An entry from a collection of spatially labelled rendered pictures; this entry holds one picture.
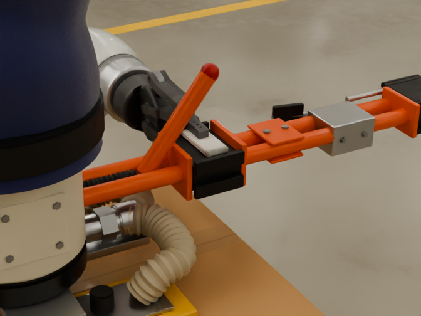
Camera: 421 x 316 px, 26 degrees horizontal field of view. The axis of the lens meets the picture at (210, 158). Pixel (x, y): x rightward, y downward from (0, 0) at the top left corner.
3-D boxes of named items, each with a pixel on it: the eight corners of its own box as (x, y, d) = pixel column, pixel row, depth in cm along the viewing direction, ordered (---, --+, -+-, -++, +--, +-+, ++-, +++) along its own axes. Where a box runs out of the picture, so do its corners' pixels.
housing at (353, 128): (332, 158, 121) (335, 128, 119) (303, 138, 126) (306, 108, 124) (374, 147, 124) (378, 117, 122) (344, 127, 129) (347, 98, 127)
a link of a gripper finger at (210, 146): (201, 130, 118) (201, 124, 117) (228, 152, 112) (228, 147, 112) (180, 135, 116) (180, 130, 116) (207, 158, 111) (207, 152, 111)
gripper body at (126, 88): (158, 64, 130) (189, 88, 123) (160, 118, 134) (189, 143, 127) (110, 74, 127) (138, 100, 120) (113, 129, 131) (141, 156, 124)
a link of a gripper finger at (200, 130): (190, 121, 118) (189, 100, 117) (208, 136, 115) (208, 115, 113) (179, 123, 118) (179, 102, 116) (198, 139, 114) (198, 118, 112)
